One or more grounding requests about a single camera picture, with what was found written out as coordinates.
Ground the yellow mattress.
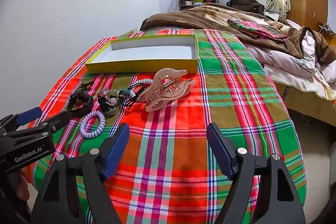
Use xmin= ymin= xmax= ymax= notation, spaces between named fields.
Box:
xmin=274 ymin=82 xmax=336 ymax=126

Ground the yellow-green cardboard box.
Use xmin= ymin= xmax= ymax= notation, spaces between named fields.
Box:
xmin=85 ymin=34 xmax=199 ymax=75

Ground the white pink quilt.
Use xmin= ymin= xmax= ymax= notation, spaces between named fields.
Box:
xmin=247 ymin=19 xmax=336 ymax=101

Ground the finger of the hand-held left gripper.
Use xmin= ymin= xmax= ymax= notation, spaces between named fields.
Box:
xmin=16 ymin=110 xmax=74 ymax=136
xmin=0 ymin=107 xmax=42 ymax=136

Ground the folded plaid cloth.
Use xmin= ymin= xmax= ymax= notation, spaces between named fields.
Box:
xmin=227 ymin=19 xmax=288 ymax=42

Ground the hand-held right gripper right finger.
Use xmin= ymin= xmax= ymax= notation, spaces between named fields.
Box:
xmin=206 ymin=123 xmax=306 ymax=224

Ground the wide black hair band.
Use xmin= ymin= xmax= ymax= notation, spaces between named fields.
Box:
xmin=67 ymin=94 xmax=94 ymax=118

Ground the dark beaded tassel charm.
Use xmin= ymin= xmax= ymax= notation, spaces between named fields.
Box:
xmin=72 ymin=80 xmax=95 ymax=98

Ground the plaid bedsheet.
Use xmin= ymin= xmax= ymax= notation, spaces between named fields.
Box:
xmin=28 ymin=28 xmax=307 ymax=224

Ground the dark clothes pile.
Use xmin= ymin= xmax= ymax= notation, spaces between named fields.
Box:
xmin=232 ymin=0 xmax=264 ymax=14

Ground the pastel spiral hair tie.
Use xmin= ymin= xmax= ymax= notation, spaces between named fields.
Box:
xmin=80 ymin=111 xmax=106 ymax=139
xmin=131 ymin=78 xmax=154 ymax=88

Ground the rhinestone hair accessory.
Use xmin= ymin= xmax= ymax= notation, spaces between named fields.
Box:
xmin=98 ymin=88 xmax=120 ymax=102

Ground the pink ball hair tie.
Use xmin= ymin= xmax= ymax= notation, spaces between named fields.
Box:
xmin=100 ymin=97 xmax=119 ymax=117

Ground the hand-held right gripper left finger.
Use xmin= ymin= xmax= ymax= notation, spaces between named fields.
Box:
xmin=31 ymin=123 xmax=131 ymax=224

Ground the pink transparent hair claw clip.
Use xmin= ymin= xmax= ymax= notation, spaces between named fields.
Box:
xmin=138 ymin=68 xmax=196 ymax=113

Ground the black elastic beaded hair tie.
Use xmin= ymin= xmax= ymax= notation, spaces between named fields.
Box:
xmin=118 ymin=82 xmax=150 ymax=107

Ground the brown fleece blanket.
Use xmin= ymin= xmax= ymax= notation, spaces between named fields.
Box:
xmin=140 ymin=3 xmax=336 ymax=64

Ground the person's left hand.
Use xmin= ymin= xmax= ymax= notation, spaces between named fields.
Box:
xmin=15 ymin=168 xmax=30 ymax=201

